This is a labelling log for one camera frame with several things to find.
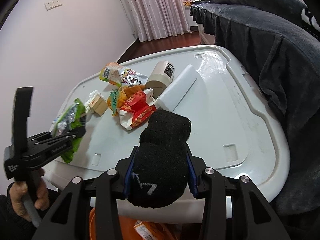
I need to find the green snack packet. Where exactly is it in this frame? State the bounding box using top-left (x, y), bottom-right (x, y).
top-left (51, 98), bottom-right (88, 164)

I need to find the orange and green snack wrapper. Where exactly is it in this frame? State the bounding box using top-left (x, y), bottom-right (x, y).
top-left (107, 85), bottom-right (147, 117)

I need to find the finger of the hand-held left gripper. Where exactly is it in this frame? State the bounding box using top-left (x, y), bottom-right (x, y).
top-left (49, 126), bottom-right (87, 157)

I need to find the orange plastic bin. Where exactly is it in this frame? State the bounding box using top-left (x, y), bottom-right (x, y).
top-left (89, 206), bottom-right (177, 240)

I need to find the black sock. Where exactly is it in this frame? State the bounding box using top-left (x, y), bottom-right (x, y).
top-left (126, 109), bottom-right (192, 208)

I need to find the white bed frame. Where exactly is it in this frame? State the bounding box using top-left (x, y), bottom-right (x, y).
top-left (197, 21), bottom-right (216, 46)

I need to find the pink patterned curtain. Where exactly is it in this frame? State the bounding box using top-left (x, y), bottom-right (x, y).
top-left (111, 0), bottom-right (193, 43)

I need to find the silver colourful snack bag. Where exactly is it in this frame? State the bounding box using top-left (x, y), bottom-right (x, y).
top-left (117, 66), bottom-right (148, 88)

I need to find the beige cylindrical container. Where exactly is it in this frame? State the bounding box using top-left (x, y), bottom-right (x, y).
top-left (145, 60), bottom-right (175, 98)

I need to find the person's left hand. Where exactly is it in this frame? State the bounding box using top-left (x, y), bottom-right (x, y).
top-left (7, 169), bottom-right (50, 223)

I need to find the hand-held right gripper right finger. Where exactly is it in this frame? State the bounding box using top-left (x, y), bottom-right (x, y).
top-left (185, 145), bottom-right (292, 240)

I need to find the small wooden block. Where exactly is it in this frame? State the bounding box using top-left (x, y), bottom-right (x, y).
top-left (89, 95), bottom-right (108, 117)

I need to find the white foam block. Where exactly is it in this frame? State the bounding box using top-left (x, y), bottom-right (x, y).
top-left (155, 64), bottom-right (198, 112)

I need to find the white plastic storage lid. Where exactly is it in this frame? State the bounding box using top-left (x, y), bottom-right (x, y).
top-left (45, 45), bottom-right (292, 224)

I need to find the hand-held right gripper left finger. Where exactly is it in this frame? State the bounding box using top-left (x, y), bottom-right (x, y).
top-left (31, 146), bottom-right (140, 240)

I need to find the dark grey bed blanket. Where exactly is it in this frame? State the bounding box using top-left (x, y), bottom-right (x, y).
top-left (190, 2), bottom-right (320, 240)

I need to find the red snack packet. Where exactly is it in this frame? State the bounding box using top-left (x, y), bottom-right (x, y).
top-left (118, 89), bottom-right (158, 130)

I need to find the orange packet in bin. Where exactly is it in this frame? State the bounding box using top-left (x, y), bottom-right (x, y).
top-left (134, 220), bottom-right (162, 240)

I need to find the crumpled white tissue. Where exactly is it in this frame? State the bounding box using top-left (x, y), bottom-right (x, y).
top-left (84, 90), bottom-right (104, 113)

